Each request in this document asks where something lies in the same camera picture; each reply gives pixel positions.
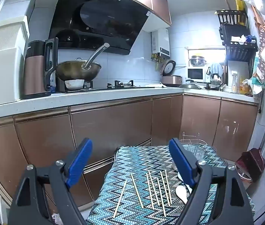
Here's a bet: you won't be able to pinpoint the zigzag patterned table cloth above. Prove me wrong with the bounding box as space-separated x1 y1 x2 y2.
86 145 256 225

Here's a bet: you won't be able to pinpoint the white and blue rags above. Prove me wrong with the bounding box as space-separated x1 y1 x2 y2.
230 34 256 45

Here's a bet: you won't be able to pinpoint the yellow oil bottle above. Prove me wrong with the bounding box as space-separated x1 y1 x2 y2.
239 75 251 95

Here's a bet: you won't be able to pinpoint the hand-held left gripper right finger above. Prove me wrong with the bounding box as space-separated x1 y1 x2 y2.
169 137 256 225

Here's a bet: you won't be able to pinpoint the white kitchen countertop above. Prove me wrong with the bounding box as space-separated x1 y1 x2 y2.
0 85 261 122

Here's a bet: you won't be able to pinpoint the copper and black kettle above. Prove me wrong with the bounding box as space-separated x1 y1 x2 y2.
23 37 59 100

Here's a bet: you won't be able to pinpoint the blue and white salt bag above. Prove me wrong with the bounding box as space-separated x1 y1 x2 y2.
50 72 58 92

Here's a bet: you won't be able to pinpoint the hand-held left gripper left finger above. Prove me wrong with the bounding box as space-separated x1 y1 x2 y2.
7 138 93 225

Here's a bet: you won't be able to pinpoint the copper wall cabinet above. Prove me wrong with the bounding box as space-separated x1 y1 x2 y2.
114 0 172 27

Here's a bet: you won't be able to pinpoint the yellow wrap roll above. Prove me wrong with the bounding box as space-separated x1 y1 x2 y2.
235 0 246 26

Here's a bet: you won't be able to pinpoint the steel pot on microwave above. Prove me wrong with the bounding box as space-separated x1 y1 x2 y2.
189 55 207 67

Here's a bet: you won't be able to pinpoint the white water heater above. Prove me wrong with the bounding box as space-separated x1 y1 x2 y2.
151 28 170 58

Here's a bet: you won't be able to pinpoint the wire utensil basket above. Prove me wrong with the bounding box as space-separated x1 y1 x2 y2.
173 131 217 171

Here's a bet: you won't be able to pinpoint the white cloth on counter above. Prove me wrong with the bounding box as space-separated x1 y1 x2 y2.
144 82 169 89

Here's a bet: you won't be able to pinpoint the black gas stove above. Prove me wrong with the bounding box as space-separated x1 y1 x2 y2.
59 80 164 93

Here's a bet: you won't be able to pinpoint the wooden rolling pin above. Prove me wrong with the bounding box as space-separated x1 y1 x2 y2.
224 0 233 23

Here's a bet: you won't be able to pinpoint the black frying pan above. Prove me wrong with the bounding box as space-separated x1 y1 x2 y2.
204 78 225 91

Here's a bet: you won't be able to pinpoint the white ceramic bowl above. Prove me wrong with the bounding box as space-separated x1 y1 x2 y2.
64 79 85 90

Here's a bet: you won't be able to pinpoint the white microwave oven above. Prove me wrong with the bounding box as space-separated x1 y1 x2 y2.
187 67 212 83

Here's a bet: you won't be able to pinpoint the bunch of wooden chopsticks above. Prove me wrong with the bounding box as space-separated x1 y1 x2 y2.
113 169 173 217

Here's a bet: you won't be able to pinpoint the white ceramic spoon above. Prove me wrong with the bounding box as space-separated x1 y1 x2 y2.
176 185 191 204

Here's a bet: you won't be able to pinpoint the blue hanging towel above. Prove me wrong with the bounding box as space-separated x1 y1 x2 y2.
209 62 224 78

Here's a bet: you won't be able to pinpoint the brass gas valves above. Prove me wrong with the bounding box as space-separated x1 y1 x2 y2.
151 53 163 71

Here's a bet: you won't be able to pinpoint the copper kitchen base cabinets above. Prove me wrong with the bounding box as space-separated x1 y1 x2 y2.
0 93 259 216

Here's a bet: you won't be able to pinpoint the black range hood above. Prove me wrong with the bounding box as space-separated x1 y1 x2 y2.
49 0 154 56

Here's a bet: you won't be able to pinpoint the clear spray bottle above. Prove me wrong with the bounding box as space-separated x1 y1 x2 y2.
231 73 239 93

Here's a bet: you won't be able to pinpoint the teal and white cloth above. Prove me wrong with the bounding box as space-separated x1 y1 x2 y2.
243 74 265 97

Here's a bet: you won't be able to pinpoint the steel pan lid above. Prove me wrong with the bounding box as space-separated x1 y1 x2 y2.
179 80 202 90

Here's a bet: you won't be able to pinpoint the black wall rack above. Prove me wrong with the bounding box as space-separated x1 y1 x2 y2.
215 9 259 85

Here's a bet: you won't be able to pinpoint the steel wok with handle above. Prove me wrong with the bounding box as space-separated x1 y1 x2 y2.
56 43 110 81

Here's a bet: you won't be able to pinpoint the dark red dustpan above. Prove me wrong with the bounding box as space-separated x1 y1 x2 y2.
235 147 265 184

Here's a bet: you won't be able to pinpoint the copper rice cooker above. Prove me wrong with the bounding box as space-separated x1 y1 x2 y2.
162 60 183 87

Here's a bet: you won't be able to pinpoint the white boxy appliance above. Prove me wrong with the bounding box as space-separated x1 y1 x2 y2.
0 15 30 110

